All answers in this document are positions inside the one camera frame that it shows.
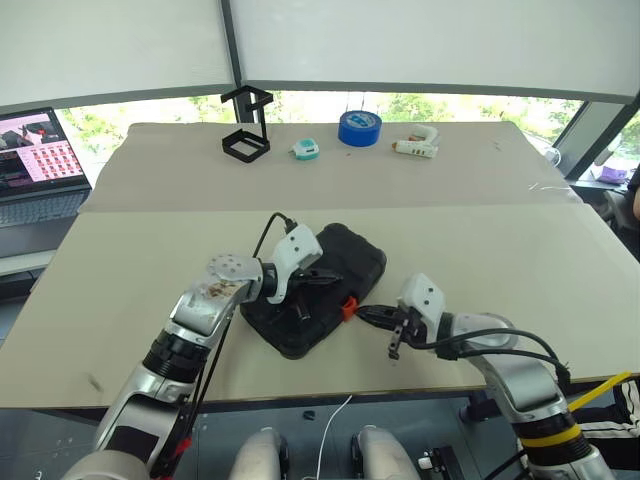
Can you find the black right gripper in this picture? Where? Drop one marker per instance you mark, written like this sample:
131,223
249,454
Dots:
412,327

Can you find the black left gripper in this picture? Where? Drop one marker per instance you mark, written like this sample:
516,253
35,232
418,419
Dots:
301,285

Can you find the black plastic tool case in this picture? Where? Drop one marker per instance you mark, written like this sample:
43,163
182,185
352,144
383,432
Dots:
350,260

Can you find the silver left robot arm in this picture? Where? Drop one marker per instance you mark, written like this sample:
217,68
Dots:
200,305

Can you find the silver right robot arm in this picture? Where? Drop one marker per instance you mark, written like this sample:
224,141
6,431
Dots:
520,375

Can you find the small black floor object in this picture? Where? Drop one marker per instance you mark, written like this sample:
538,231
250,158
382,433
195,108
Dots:
309,414

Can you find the black table base foot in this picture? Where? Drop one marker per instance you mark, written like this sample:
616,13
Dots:
477,407

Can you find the silver rounded robot leg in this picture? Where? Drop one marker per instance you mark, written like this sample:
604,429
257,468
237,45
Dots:
262,455
382,455

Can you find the small teal white tape measure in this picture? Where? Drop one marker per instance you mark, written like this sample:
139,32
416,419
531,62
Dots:
305,149

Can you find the black floor device white knob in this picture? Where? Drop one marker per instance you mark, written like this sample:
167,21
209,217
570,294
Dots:
445,462

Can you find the blue tape roll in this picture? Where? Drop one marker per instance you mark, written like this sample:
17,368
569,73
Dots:
360,136

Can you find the white glue gun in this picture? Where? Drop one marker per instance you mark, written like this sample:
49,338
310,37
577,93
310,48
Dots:
417,148

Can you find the black white striped trouser leg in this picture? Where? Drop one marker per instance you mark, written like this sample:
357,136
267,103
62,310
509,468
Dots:
617,435

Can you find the purple object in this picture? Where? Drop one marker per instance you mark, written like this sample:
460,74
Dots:
612,174

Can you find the bystander in dark clothes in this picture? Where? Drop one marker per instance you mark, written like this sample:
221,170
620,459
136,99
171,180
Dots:
635,197

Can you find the open laptop computer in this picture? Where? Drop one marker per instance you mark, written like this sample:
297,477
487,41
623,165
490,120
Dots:
40,150

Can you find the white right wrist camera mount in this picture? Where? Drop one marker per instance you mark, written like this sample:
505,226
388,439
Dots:
425,295

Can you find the dark slanted window frame post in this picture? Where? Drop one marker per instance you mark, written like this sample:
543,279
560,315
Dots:
590,140

